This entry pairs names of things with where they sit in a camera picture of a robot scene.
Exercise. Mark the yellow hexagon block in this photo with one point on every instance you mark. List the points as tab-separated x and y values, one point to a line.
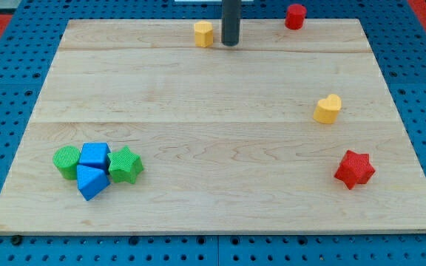
204	36

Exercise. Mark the light wooden board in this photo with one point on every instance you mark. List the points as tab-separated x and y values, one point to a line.
226	135

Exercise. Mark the green star block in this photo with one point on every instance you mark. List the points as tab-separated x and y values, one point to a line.
124	165

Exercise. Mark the yellow heart block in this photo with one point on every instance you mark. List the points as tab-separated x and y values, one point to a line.
327	109

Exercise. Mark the blue cube block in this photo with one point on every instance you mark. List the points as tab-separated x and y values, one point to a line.
95	155

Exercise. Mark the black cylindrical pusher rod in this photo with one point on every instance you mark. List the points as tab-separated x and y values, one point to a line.
230	22

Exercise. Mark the blue triangle block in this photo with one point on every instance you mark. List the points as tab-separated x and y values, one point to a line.
91	181

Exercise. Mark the red cylinder block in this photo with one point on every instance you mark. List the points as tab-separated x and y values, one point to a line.
295	16

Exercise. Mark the red star block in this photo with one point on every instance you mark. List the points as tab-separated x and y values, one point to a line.
354	169

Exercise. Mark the green cylinder block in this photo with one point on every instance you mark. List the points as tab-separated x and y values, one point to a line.
66	160

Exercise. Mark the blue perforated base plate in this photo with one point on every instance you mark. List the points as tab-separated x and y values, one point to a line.
397	36

